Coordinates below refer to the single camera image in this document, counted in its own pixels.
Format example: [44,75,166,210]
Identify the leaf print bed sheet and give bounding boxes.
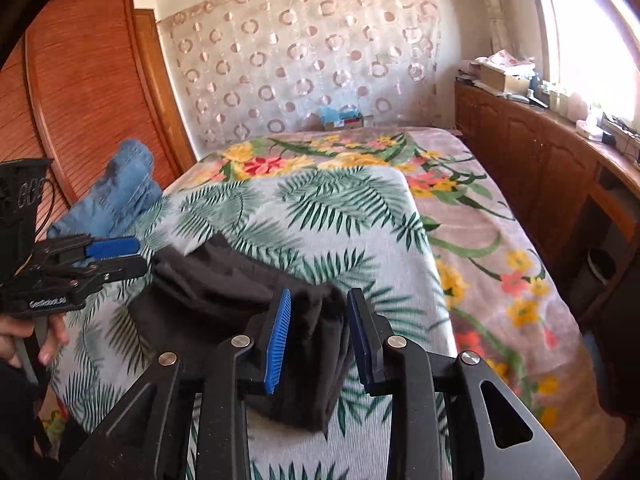
[40,164,459,480]

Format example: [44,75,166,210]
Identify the blue jeans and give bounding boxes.
[47,138,164,242]

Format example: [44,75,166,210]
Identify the wooden sideboard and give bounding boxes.
[454,80,640,323]

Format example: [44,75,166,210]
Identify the white window curtain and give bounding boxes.
[464,0,507,57]

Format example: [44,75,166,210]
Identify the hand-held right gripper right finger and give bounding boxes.
[346,287,581,480]

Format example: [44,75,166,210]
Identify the box with blue cloth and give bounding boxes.
[316,106,367,132]

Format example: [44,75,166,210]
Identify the person's left hand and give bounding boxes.
[0,311,70,387]

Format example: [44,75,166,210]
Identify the circle pattern curtain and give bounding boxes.
[156,0,444,150]

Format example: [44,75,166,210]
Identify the white bottles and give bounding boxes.
[546,84,572,112]

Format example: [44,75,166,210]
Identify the wooden louvered wardrobe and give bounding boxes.
[0,0,197,241]

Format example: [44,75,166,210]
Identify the black pants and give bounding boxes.
[127,232,354,434]

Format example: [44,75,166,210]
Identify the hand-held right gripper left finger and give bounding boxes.
[60,287,293,480]

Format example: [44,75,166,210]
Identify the cardboard box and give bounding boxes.
[479,62,532,95]

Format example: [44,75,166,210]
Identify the white tissue box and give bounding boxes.
[575,120,604,142]

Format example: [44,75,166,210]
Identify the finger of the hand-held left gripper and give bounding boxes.
[67,255,150,292]
[60,235,142,264]

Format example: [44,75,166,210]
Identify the window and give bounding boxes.
[525,0,640,128]

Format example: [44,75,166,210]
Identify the floral blanket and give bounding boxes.
[165,126,585,433]

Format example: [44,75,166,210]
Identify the white plastic bags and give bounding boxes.
[481,49,537,69]

